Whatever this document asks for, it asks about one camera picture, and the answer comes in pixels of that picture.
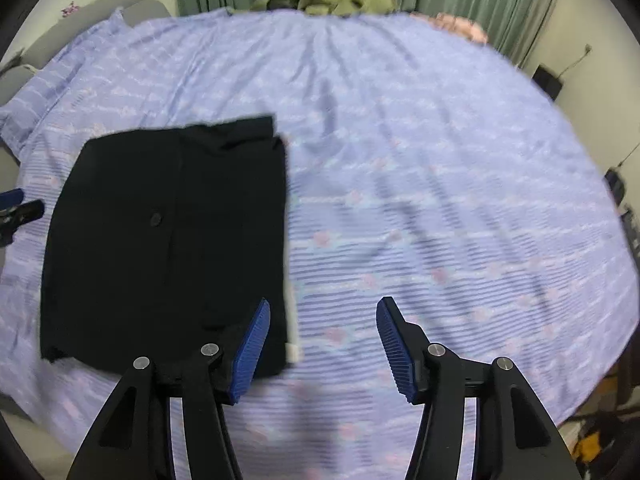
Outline black pants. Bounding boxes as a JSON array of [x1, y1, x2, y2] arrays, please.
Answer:
[[40, 116, 288, 378]]

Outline blue patterned bed sheet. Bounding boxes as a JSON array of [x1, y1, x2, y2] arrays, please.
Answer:
[[17, 10, 639, 479]]

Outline purple toy on headboard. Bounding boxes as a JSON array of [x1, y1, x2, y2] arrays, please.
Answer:
[[61, 1, 80, 18]]

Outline grey upholstered headboard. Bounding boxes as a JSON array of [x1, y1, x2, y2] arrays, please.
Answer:
[[1, 0, 170, 105]]

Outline blue patterned pillow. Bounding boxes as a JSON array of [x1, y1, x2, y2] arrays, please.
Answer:
[[1, 6, 130, 162]]

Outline pink floral garment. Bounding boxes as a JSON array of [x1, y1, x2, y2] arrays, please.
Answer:
[[410, 12, 489, 44]]

